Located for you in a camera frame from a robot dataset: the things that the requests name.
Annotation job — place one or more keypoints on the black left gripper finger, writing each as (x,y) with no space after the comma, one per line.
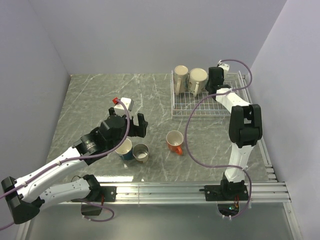
(140,130)
(111,111)

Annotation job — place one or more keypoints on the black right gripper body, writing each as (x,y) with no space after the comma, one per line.
(208,85)

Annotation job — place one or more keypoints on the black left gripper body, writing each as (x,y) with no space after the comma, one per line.
(111,143)

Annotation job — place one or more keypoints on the cream mug green interior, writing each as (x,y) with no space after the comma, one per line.
(197,80)

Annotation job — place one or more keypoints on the cream steel-lined tumbler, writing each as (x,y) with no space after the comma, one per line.
(141,153)

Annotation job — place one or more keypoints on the tall cream illustrated mug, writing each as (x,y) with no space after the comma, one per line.
(180,78)

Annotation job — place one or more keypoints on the orange mug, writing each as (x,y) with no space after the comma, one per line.
(174,141)

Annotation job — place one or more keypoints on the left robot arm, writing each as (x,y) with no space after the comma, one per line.
(27,196)

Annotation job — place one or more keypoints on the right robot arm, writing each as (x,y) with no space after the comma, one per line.
(245,129)

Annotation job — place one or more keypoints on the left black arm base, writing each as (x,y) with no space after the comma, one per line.
(105,193)

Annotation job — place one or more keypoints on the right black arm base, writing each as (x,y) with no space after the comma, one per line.
(225,192)

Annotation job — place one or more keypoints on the dark blue mug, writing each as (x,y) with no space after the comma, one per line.
(125,150)

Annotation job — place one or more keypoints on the black box under table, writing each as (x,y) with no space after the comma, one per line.
(88,210)

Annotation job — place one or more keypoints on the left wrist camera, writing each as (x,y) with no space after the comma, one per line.
(118,107)

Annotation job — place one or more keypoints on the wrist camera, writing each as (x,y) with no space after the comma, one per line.
(118,107)
(224,66)

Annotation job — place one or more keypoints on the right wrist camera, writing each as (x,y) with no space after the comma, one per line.
(224,66)

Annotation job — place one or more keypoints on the white wire dish rack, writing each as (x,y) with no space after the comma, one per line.
(183,103)

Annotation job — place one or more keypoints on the aluminium table rail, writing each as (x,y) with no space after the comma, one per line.
(170,210)

